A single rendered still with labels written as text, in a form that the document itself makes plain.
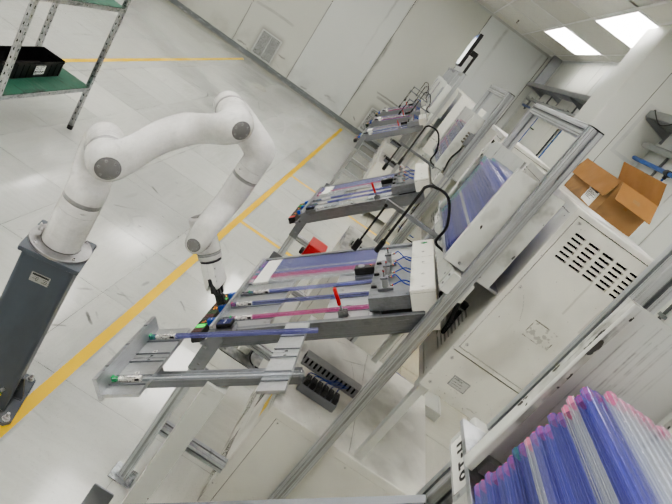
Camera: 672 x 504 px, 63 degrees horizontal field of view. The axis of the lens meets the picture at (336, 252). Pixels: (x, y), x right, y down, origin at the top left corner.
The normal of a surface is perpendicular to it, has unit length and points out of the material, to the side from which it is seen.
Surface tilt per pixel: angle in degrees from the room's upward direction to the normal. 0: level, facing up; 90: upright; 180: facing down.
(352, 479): 90
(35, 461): 0
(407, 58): 90
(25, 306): 90
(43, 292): 90
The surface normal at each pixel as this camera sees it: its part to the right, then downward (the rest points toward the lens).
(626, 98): -0.15, 0.33
